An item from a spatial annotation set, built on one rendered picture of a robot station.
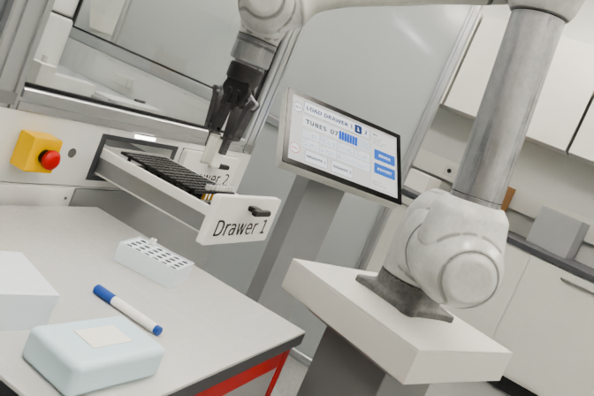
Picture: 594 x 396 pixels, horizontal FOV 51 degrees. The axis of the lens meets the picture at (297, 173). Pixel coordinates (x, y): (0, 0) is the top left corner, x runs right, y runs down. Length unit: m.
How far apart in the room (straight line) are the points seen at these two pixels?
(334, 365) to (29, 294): 0.82
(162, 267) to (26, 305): 0.36
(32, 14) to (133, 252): 0.46
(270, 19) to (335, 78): 2.00
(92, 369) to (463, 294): 0.68
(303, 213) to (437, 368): 1.12
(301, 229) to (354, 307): 1.03
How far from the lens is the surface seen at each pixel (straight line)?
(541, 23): 1.25
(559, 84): 4.53
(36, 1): 1.23
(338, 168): 2.19
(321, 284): 1.35
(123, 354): 0.80
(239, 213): 1.35
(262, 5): 1.14
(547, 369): 4.16
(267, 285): 2.33
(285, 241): 2.29
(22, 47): 1.23
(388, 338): 1.24
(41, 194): 1.40
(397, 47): 3.05
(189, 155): 1.70
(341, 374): 1.48
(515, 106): 1.23
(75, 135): 1.39
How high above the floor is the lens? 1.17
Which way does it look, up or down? 6 degrees down
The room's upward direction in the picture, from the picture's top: 23 degrees clockwise
